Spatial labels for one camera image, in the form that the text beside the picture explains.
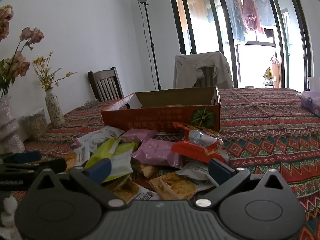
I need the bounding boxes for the yellow flower branches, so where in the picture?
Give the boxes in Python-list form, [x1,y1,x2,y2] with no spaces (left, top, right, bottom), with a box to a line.
[32,52,79,92]

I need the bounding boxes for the black sliding door frame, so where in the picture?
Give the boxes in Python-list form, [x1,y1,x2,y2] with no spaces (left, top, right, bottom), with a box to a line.
[166,0,314,89]

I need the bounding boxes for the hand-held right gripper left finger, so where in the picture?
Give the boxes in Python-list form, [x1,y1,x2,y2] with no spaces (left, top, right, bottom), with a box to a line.
[29,158,127,210]

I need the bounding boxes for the slender floral vase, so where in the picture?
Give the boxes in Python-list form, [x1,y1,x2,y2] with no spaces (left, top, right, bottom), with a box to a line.
[45,89,66,128]

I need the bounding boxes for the brown narrow cabinet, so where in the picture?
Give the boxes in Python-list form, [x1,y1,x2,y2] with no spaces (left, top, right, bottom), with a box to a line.
[271,55,282,88]

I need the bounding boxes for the beige hanging garment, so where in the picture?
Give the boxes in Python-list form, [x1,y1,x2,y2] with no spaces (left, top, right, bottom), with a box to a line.
[191,0,208,23]

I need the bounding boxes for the beige jacket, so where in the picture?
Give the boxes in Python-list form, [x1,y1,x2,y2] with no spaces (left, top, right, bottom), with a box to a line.
[173,52,235,89]

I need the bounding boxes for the red snack packet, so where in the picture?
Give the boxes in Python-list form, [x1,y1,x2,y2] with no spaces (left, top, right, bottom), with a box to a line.
[171,122,229,163]

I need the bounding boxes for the cracker packet with white label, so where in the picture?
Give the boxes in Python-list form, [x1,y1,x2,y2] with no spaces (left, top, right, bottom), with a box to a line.
[64,146,92,174]

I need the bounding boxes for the pink snack packet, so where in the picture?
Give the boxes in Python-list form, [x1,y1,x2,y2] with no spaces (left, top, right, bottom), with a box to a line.
[130,138,184,168]
[120,129,158,144]

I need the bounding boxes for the grey-blue hanging garment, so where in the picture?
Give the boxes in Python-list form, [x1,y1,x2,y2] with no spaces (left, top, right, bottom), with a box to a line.
[252,0,277,28]

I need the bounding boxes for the orange cardboard box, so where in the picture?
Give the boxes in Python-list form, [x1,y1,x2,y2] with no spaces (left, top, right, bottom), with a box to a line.
[101,85,221,133]

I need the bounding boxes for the white plush toy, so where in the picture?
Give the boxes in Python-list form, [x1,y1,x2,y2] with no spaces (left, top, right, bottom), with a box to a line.
[0,195,19,240]

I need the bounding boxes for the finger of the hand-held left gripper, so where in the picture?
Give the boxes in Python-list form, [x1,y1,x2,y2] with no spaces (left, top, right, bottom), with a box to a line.
[0,151,42,164]
[0,159,67,192]

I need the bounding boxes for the purple tissue pack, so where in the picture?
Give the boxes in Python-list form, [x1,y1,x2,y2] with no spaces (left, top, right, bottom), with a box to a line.
[300,76,320,118]

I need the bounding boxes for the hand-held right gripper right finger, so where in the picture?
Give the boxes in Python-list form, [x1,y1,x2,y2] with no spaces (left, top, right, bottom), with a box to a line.
[192,159,293,210]

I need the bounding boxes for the silver foil snack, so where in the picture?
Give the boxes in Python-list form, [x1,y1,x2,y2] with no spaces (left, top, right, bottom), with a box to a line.
[188,129,213,147]

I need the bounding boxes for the dark wooden chair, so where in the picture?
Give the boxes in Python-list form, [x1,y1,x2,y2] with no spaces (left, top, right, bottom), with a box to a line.
[87,67,125,102]

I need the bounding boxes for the patterned tablecloth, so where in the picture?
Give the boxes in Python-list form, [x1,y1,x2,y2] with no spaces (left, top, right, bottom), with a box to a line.
[10,87,320,240]

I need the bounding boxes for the pink flower bouquet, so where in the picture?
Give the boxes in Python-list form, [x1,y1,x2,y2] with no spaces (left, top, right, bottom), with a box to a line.
[0,5,45,97]

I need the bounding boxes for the blue hanging garment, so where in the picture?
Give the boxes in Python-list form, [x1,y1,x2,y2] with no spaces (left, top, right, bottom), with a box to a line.
[222,0,248,43]

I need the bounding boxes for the glass jar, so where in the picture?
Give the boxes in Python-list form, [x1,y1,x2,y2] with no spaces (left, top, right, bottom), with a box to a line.
[20,108,48,139]

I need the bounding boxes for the green and white snack packet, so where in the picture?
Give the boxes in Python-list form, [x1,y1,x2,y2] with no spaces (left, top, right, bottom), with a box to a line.
[100,142,139,183]

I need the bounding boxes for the white textured vase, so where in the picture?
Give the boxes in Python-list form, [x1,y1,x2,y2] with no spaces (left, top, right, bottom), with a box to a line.
[0,94,25,154]

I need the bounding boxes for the maroon hanging garment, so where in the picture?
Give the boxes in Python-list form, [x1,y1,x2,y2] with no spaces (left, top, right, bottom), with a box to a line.
[239,0,265,34]

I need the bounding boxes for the white translucent snack packet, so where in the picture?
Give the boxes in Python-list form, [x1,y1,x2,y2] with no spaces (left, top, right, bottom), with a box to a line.
[76,126,124,153]

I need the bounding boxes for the wooden chair under jacket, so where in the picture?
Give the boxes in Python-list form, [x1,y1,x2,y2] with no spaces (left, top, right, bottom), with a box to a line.
[194,66,218,88]

